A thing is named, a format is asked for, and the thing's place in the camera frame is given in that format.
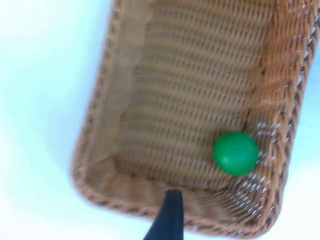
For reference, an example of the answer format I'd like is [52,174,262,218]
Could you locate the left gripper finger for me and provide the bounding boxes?
[143,189,185,240]

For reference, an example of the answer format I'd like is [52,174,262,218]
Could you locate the pale brown wicker basket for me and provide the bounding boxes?
[67,0,320,240]

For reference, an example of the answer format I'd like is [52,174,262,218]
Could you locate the green ball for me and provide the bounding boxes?
[212,131,260,176]

